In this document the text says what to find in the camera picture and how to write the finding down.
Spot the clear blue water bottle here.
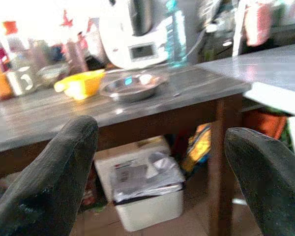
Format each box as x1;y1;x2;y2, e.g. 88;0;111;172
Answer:
164;0;188;68

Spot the yellow plastic jug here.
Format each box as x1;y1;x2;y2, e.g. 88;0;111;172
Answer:
53;69;106;101

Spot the stainless steel bowl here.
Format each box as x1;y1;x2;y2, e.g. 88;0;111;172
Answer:
100;73;170;103

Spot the white plastic waste bin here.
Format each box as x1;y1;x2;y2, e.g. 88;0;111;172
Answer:
110;151;186;232

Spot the white cardboard box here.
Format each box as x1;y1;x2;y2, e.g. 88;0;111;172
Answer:
93;135;173;205

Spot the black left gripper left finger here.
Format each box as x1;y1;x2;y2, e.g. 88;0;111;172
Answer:
0;115;99;236

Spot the red capped clear bottle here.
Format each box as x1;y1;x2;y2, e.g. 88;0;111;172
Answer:
1;21;31;71

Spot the yellow printed bag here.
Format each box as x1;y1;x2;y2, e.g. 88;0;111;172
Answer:
180;122;212;174

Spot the dark wooden table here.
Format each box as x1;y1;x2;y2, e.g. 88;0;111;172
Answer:
0;64;252;236

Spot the white kitchen food processor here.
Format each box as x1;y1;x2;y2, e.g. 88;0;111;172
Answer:
98;0;170;69

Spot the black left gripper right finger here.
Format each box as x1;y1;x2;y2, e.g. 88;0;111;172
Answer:
224;127;295;236

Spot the pink hanging towel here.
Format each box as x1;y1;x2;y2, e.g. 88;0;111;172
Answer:
243;1;273;47

